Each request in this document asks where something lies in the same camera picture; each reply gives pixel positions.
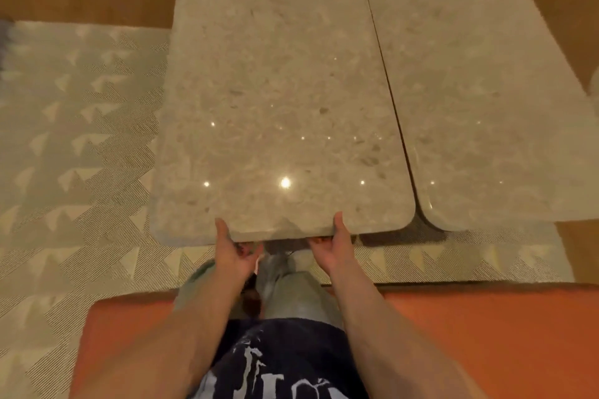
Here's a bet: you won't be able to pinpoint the person's left hand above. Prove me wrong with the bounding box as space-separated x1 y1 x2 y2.
214 218 265 291

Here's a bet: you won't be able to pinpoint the person's right hand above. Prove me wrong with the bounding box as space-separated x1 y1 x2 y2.
309 211 360 279

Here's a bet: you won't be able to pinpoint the grey speckled stone table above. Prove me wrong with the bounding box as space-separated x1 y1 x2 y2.
364 0 599 232
149 0 416 246

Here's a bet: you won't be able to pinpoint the person's left forearm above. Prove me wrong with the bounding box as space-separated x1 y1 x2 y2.
70 279 251 399

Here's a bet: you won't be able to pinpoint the person's right forearm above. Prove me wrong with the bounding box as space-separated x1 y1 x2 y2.
328 268 475 399

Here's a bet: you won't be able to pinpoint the grey jeans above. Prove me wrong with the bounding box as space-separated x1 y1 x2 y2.
174 251 345 325

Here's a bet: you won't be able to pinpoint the dark blue printed shirt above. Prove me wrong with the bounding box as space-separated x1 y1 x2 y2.
191 317 371 399

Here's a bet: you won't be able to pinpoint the beige triangle patterned rug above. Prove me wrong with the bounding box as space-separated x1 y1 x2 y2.
0 20 576 399

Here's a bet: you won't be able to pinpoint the orange upholstered sofa seat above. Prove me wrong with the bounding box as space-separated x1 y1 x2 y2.
69 282 599 399

